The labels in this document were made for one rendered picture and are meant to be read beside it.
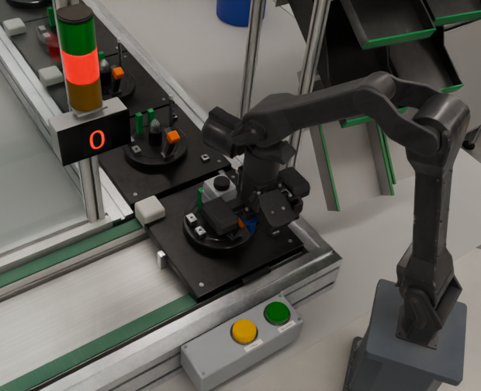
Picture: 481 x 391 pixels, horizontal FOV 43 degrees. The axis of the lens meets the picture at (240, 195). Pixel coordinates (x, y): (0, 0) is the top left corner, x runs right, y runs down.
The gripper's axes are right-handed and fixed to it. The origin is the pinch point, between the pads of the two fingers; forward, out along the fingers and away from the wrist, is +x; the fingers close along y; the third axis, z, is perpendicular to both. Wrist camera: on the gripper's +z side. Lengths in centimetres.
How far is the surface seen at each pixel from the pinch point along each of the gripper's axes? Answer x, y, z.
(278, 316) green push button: 11.5, -2.2, 12.6
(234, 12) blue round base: 18, 53, -85
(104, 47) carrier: 12, 7, -76
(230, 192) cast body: 0.5, 0.3, -7.8
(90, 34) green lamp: -30.3, -18.1, -19.2
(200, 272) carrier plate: 11.7, -8.9, -2.1
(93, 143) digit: -11.1, -19.8, -18.9
